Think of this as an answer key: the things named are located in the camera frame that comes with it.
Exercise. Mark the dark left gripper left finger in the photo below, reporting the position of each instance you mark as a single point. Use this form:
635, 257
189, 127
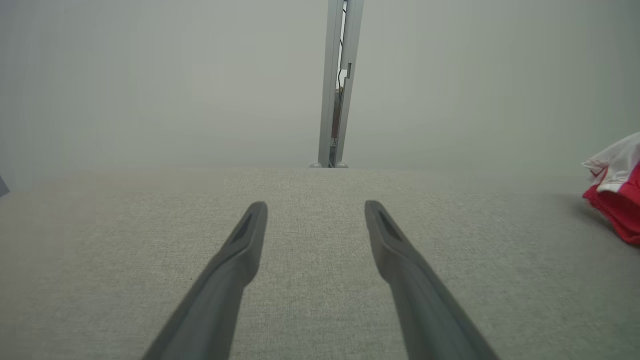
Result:
215, 310

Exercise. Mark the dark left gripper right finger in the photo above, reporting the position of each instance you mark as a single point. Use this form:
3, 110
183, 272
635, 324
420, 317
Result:
430, 320

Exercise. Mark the red white basketball jersey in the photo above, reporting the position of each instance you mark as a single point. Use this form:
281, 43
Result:
620, 210

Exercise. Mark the grey round post foot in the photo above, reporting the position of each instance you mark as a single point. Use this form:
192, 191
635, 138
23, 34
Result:
342, 164
316, 165

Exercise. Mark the grey metal partition post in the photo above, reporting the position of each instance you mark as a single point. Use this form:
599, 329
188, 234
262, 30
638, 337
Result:
352, 40
330, 75

